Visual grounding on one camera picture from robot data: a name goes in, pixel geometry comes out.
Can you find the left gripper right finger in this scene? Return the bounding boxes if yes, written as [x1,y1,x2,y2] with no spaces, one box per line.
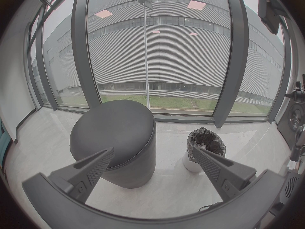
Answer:
[192,146,257,203]

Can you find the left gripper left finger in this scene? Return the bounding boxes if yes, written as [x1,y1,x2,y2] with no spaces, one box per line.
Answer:
[50,147,116,204]

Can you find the black plastic bag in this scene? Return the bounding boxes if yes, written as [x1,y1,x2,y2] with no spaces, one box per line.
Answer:
[187,127,226,163]

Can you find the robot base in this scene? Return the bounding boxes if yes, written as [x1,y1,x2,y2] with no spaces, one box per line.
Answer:
[269,162,305,226]

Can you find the white trash bin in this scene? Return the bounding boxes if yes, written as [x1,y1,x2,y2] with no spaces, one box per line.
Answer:
[182,149,205,173]

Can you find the dark grey round chair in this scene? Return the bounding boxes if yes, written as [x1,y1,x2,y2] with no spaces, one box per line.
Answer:
[70,99,157,190]

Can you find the blue-green curtain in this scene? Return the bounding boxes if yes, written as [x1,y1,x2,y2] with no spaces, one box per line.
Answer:
[0,122,11,171]

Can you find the window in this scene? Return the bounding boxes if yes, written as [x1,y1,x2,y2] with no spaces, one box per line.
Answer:
[24,0,299,129]

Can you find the black cable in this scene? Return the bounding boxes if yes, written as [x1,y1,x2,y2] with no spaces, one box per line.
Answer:
[198,201,223,212]

